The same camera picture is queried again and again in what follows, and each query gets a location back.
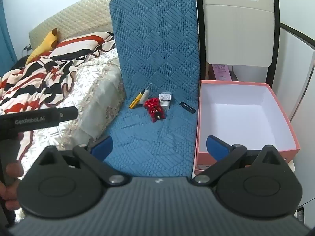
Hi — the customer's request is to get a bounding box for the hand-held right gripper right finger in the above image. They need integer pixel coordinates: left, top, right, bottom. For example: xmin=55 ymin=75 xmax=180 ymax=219
xmin=191 ymin=135 xmax=288 ymax=186

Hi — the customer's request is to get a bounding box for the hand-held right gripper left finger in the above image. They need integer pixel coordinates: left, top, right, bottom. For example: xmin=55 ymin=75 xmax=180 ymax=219
xmin=37 ymin=136 xmax=126 ymax=186

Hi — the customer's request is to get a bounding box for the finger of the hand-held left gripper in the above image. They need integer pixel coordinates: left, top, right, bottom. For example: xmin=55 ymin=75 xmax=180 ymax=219
xmin=57 ymin=107 xmax=79 ymax=123

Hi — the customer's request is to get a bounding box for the pink cardboard box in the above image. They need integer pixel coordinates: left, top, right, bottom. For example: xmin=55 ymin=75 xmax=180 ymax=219
xmin=194 ymin=80 xmax=301 ymax=175

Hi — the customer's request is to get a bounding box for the yellow screwdriver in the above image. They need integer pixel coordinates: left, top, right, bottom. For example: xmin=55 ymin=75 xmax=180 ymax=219
xmin=129 ymin=82 xmax=153 ymax=109

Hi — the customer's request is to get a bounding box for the red toy figure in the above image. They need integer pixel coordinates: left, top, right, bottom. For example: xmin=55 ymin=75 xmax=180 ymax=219
xmin=144 ymin=98 xmax=166 ymax=123

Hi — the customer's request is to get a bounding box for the person's left hand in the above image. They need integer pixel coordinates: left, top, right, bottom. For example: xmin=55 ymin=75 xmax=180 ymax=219
xmin=0 ymin=163 xmax=24 ymax=211

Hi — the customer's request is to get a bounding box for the striped blanket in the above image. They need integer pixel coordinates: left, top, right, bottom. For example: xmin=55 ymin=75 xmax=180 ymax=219
xmin=0 ymin=41 xmax=117 ymax=163

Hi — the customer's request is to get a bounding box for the white embroidered bedspread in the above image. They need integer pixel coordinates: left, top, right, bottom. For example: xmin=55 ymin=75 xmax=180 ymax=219
xmin=21 ymin=47 xmax=126 ymax=172

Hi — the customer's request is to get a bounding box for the black flat label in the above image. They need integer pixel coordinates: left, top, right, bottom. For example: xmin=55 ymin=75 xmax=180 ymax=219
xmin=180 ymin=101 xmax=197 ymax=114

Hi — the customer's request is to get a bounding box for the yellow plush toy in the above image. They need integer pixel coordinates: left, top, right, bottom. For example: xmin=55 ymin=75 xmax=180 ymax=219
xmin=25 ymin=28 xmax=59 ymax=65

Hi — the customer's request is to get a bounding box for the striped pillow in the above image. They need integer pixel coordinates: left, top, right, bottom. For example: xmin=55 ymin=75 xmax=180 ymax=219
xmin=55 ymin=31 xmax=115 ymax=57

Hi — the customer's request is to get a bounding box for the pink carton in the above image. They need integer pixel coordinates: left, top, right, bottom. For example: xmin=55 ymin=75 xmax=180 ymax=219
xmin=212 ymin=64 xmax=233 ymax=81

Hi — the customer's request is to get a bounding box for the blue curtain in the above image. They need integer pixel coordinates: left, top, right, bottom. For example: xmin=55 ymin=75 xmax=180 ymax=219
xmin=0 ymin=0 xmax=18 ymax=67

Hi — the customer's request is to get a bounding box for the cream quilted headboard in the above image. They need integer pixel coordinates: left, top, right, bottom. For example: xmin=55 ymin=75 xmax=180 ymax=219
xmin=29 ymin=0 xmax=144 ymax=53

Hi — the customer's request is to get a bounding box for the blue quilted mat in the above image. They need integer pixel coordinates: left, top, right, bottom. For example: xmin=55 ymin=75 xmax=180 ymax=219
xmin=98 ymin=0 xmax=200 ymax=179

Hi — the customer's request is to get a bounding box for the white wardrobe door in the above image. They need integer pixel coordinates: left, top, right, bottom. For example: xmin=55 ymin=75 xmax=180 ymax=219
xmin=271 ymin=23 xmax=315 ymax=212

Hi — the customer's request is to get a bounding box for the black metal bar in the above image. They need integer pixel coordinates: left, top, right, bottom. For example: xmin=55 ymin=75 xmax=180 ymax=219
xmin=279 ymin=22 xmax=315 ymax=54

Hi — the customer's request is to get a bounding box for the cream chair with black frame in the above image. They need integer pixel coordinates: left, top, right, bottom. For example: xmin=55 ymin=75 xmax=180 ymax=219
xmin=195 ymin=0 xmax=281 ymax=87

